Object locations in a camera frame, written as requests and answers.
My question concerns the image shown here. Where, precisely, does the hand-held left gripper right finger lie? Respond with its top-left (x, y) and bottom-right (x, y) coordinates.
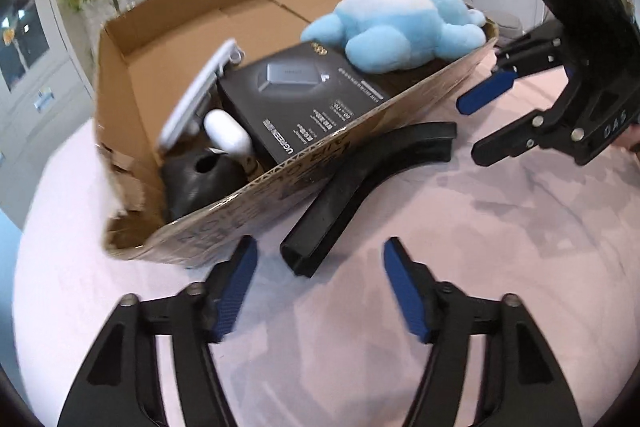
top-left (382, 237), bottom-right (583, 427)

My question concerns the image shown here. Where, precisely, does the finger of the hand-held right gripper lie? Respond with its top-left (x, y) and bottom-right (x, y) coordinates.
top-left (471, 103), bottom-right (584, 168)
top-left (456, 21), bottom-right (577, 116)

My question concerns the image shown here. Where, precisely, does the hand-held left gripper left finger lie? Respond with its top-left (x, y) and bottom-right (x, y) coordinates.
top-left (57, 234), bottom-right (258, 427)

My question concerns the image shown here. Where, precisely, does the black rounded object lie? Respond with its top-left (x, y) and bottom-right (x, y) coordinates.
top-left (160, 149), bottom-right (251, 224)

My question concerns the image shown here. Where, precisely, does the black curved plastic channel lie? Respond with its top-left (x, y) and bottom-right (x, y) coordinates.
top-left (279, 121), bottom-right (458, 279)

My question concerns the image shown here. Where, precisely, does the white earbuds case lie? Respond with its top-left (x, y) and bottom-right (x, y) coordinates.
top-left (203, 109), bottom-right (255, 158)

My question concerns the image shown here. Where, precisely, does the black charger package box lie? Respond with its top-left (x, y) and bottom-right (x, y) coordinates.
top-left (217, 41), bottom-right (393, 170)

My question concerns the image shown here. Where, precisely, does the white plastic device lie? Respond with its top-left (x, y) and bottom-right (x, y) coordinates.
top-left (159, 38), bottom-right (245, 152)

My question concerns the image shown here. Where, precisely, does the shallow cardboard box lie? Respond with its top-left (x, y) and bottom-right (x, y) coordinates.
top-left (92, 0), bottom-right (501, 268)

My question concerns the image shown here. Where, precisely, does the grey pouch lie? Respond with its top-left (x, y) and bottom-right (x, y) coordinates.
top-left (485, 9), bottom-right (523, 38)

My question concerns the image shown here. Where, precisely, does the blue plush toy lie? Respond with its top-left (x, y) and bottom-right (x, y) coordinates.
top-left (300, 0), bottom-right (487, 74)

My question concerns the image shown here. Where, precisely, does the grey glass-door cabinet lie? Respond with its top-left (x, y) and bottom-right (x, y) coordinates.
top-left (0, 0), bottom-right (97, 220)

